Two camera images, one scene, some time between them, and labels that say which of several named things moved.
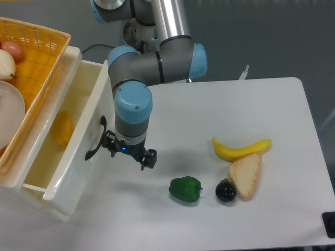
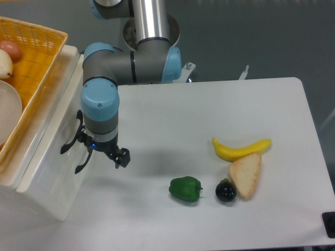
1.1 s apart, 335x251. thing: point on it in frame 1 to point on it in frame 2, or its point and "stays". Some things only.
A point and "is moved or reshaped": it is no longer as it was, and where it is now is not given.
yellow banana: [232, 155] stays
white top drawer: [66, 164] is moved or reshaped
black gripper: [137, 151] to [121, 157]
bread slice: [246, 172] stays
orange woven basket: [43, 49] stays
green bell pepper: [186, 189] stays
